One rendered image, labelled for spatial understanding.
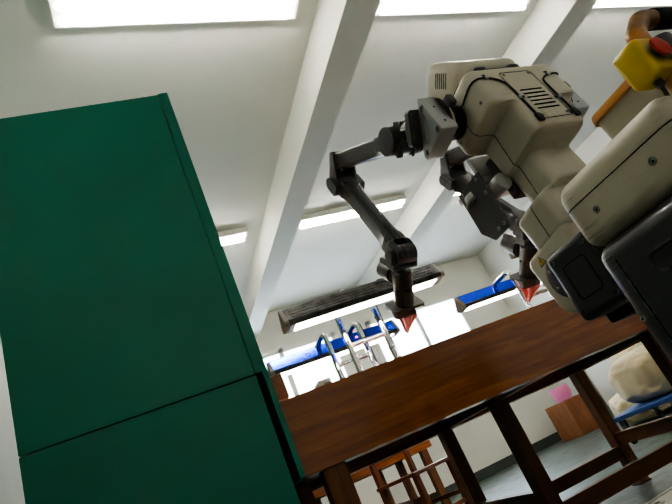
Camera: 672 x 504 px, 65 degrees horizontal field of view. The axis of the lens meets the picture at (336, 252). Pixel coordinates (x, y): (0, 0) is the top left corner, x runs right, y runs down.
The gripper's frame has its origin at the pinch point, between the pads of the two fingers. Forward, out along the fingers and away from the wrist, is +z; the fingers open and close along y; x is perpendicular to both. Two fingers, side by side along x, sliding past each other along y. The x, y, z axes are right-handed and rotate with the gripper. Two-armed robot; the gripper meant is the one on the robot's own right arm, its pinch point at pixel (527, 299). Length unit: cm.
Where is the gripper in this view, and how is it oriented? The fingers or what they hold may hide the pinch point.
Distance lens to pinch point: 184.7
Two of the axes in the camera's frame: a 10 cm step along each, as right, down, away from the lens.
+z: 1.2, 9.1, 3.9
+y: -9.0, 2.7, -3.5
